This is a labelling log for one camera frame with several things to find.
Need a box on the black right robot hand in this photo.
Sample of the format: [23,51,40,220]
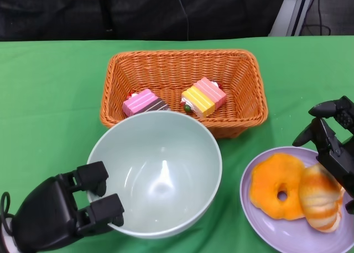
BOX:
[292,95,354,215]

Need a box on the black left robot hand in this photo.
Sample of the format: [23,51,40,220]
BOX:
[11,161,126,253]

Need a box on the pale twisted bread orange glaze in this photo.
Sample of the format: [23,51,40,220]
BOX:
[299,164,345,233]

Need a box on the orange ring-shaped bread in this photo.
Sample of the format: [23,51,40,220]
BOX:
[250,152,308,220]

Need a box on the grey-green round bowl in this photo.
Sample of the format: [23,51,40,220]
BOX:
[86,110,223,239]

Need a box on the yellow and pink layered cake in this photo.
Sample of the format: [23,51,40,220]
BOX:
[181,76,227,118]

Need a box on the brown and pink layered cake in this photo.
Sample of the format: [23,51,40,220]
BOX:
[122,88,171,118]

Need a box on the orange wicker basket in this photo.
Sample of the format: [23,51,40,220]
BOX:
[98,49,269,139]

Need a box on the lavender round plate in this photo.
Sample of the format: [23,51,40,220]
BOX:
[239,146,354,253]

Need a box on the green tablecloth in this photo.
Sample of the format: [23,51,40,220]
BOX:
[0,35,354,253]

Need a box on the black backdrop curtain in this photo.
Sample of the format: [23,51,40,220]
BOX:
[0,0,288,43]

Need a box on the black left wrist camera cable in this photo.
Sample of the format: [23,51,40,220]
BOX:
[0,191,16,237]

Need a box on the black floor cable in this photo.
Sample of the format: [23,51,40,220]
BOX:
[303,0,331,37]

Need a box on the aluminium frame stand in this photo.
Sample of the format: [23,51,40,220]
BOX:
[268,0,316,38]

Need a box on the thin black hanging cable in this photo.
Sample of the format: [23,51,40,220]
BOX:
[176,0,190,43]

